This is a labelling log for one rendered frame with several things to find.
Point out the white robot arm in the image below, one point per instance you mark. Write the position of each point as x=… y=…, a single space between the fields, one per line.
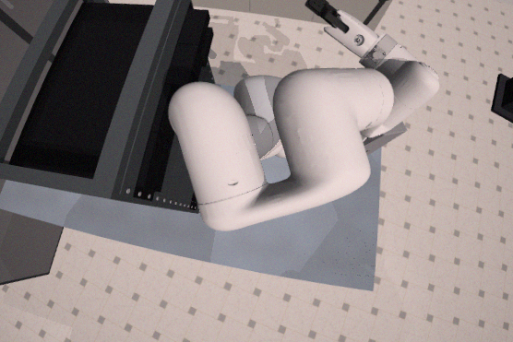
x=309 y=117

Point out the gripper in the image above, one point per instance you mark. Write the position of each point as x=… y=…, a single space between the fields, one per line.
x=346 y=23

